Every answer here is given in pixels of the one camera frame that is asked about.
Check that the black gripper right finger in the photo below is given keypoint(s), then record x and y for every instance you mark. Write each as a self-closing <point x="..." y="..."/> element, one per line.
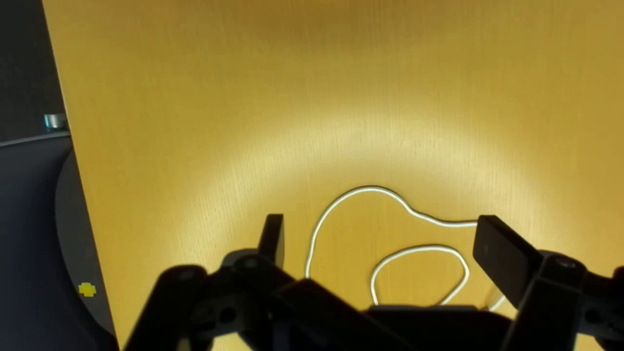
<point x="552" y="292"/>

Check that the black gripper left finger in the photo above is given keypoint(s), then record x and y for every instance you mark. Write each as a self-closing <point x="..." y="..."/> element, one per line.
<point x="195" y="304"/>

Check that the small yellow floor item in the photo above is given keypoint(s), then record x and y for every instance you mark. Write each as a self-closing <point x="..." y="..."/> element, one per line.
<point x="86" y="288"/>

